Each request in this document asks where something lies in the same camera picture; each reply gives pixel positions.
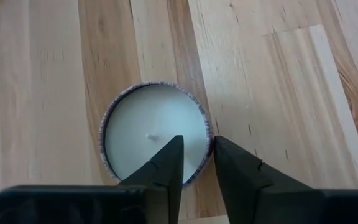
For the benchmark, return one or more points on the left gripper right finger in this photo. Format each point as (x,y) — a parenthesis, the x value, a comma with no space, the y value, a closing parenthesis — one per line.
(253,193)

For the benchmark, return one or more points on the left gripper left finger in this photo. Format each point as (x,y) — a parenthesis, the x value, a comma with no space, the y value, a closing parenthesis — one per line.
(160,193)

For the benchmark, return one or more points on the white candle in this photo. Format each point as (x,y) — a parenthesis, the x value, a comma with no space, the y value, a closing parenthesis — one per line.
(154,112)

